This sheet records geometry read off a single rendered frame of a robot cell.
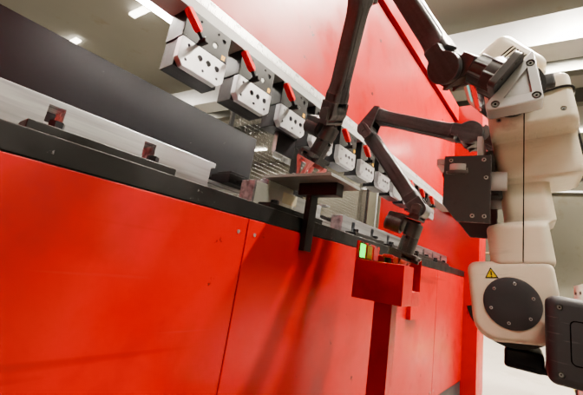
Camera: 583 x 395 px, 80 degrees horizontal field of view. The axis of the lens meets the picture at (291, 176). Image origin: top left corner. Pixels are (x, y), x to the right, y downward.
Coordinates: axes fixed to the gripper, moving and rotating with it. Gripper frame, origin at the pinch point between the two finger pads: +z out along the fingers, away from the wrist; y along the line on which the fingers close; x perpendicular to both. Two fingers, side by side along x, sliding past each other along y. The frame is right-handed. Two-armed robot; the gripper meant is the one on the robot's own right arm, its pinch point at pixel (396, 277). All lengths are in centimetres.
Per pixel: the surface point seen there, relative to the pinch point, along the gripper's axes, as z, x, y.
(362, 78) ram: -79, -15, 51
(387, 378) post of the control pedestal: 28.6, 6.6, -9.6
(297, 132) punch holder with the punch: -35, 27, 42
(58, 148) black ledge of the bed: -5, 100, 29
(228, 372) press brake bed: 33, 52, 14
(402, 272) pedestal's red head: -3.5, 14.7, -5.7
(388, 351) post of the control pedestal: 21.0, 7.7, -7.5
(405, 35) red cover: -131, -57, 60
